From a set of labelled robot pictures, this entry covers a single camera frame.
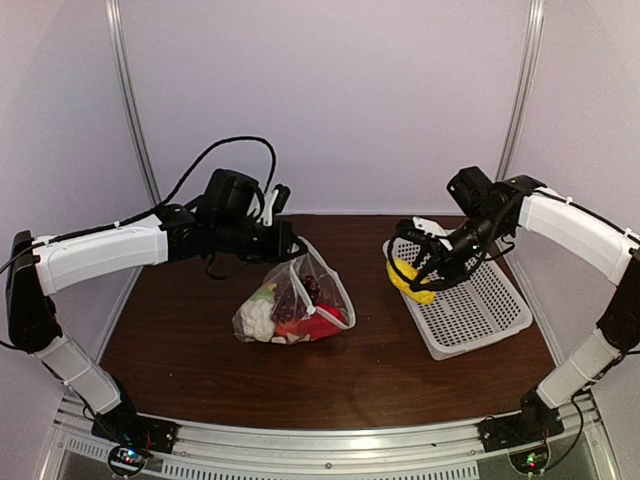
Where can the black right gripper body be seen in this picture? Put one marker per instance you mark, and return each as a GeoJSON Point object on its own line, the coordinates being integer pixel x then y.
{"type": "Point", "coordinates": [451, 265]}

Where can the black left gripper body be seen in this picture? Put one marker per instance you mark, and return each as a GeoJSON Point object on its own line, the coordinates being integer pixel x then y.
{"type": "Point", "coordinates": [233, 238]}

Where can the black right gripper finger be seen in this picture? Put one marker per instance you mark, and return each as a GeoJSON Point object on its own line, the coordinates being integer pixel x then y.
{"type": "Point", "coordinates": [439, 284]}
{"type": "Point", "coordinates": [421, 268]}

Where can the yellow toy mango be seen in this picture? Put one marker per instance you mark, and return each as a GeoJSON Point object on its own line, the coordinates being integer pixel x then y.
{"type": "Point", "coordinates": [401, 279]}

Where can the white toy cauliflower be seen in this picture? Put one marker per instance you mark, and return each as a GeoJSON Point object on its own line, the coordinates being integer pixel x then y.
{"type": "Point", "coordinates": [255, 313]}

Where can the dark red toy grapes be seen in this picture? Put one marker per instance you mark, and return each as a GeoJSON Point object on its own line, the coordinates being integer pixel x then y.
{"type": "Point", "coordinates": [290, 306]}

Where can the clear polka dot zip bag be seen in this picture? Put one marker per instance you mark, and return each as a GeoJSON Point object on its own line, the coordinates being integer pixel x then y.
{"type": "Point", "coordinates": [333, 292]}

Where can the red toy bell pepper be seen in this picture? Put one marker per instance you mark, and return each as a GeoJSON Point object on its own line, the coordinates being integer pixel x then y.
{"type": "Point", "coordinates": [327, 321]}

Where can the orange toy pumpkin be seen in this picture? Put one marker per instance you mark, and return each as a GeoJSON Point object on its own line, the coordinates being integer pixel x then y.
{"type": "Point", "coordinates": [288, 329]}

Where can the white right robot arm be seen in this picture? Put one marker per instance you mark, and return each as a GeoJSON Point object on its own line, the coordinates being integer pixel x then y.
{"type": "Point", "coordinates": [497, 209]}

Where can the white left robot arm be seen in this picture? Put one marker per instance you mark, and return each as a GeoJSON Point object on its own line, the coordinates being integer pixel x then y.
{"type": "Point", "coordinates": [41, 267]}

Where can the white perforated plastic basket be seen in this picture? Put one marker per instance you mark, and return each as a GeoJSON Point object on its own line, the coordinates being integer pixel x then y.
{"type": "Point", "coordinates": [477, 313]}

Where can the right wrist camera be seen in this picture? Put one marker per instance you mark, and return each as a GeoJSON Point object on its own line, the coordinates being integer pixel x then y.
{"type": "Point", "coordinates": [419, 230]}

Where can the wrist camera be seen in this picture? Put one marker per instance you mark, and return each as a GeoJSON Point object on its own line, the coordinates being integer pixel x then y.
{"type": "Point", "coordinates": [419, 230]}
{"type": "Point", "coordinates": [274, 203]}

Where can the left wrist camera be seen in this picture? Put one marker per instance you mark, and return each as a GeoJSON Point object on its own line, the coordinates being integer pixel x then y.
{"type": "Point", "coordinates": [274, 203]}

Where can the front aluminium rail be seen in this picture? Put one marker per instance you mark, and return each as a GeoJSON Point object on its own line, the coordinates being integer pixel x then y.
{"type": "Point", "coordinates": [450, 450]}

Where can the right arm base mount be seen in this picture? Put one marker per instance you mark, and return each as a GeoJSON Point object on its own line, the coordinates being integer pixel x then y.
{"type": "Point", "coordinates": [520, 437]}

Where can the left aluminium frame post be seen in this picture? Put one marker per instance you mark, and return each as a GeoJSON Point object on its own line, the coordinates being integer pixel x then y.
{"type": "Point", "coordinates": [126, 85]}

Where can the aluminium frame post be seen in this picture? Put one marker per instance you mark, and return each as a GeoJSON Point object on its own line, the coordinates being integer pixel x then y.
{"type": "Point", "coordinates": [126, 85]}
{"type": "Point", "coordinates": [528, 65]}

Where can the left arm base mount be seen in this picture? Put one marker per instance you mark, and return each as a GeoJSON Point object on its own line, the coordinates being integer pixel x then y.
{"type": "Point", "coordinates": [132, 451]}

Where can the right aluminium frame post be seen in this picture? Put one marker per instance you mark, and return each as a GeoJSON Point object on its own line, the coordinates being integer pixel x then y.
{"type": "Point", "coordinates": [528, 65]}

